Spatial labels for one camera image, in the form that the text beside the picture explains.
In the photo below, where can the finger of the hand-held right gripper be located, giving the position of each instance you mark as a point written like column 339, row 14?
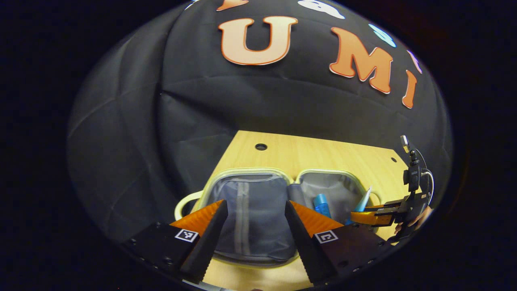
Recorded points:
column 385, row 209
column 367, row 217

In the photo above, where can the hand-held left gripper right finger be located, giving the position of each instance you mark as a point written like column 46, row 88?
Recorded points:
column 305, row 242

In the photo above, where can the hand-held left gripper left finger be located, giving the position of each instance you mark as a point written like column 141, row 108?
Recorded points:
column 208, row 242

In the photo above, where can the light blue skin care tube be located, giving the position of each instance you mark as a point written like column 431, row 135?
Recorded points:
column 363, row 202

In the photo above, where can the blue skin care bottle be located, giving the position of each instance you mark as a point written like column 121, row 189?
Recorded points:
column 322, row 205

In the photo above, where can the pale yellow suitcase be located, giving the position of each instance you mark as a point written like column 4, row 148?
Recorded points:
column 250, row 210

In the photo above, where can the black backdrop cloth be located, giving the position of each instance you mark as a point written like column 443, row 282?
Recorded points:
column 202, row 101

